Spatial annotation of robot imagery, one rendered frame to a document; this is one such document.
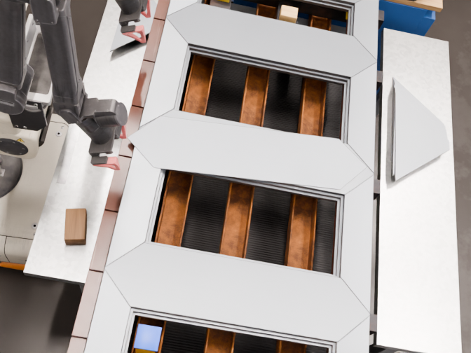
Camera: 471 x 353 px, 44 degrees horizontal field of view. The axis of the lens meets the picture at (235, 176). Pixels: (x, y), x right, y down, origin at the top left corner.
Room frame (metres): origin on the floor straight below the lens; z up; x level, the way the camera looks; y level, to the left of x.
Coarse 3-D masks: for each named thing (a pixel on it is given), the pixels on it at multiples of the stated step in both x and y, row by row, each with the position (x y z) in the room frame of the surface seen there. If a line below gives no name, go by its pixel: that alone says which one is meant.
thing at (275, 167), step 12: (264, 132) 0.99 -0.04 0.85; (276, 132) 1.00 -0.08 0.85; (288, 132) 1.02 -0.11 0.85; (264, 144) 0.95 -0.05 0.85; (276, 144) 0.96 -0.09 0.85; (288, 144) 0.98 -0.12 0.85; (264, 156) 0.91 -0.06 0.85; (276, 156) 0.92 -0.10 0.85; (264, 168) 0.87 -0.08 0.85; (276, 168) 0.88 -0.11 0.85; (264, 180) 0.83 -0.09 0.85; (276, 180) 0.84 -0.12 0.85
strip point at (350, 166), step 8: (344, 144) 1.05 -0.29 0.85; (344, 152) 1.02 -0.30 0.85; (352, 152) 1.03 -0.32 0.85; (344, 160) 0.99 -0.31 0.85; (352, 160) 1.00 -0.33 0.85; (360, 160) 1.01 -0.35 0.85; (344, 168) 0.96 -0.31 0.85; (352, 168) 0.97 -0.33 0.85; (360, 168) 0.98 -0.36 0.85; (344, 176) 0.93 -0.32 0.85; (352, 176) 0.94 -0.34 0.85; (344, 184) 0.91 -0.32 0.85
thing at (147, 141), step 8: (160, 120) 0.90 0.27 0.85; (144, 128) 0.86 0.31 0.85; (152, 128) 0.87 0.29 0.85; (144, 136) 0.83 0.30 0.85; (152, 136) 0.84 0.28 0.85; (144, 144) 0.81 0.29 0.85; (152, 144) 0.82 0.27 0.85; (144, 152) 0.78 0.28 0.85; (152, 152) 0.79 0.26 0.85; (152, 160) 0.76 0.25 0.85
